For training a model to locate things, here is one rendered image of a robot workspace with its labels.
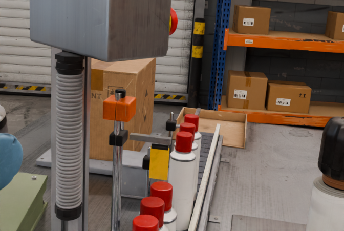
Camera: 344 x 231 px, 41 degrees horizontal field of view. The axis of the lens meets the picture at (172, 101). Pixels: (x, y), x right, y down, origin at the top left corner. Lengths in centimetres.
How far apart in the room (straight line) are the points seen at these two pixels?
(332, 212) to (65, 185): 43
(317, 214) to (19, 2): 470
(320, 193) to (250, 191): 52
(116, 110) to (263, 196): 68
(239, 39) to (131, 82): 314
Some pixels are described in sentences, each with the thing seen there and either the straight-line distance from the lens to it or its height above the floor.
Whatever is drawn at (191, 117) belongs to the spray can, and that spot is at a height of 108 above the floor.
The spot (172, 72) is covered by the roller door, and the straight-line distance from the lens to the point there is 512.
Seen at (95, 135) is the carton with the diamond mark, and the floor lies 92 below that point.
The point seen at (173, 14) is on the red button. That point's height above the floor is 133.
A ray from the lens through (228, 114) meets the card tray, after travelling 189.
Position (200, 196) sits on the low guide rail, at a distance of 105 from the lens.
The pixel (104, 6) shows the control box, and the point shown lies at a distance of 51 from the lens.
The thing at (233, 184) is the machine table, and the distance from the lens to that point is 134.
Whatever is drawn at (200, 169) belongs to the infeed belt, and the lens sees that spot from 128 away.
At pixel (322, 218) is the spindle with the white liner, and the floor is 102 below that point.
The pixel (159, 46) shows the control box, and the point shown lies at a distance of 56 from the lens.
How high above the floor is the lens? 138
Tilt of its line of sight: 15 degrees down
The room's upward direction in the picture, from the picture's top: 4 degrees clockwise
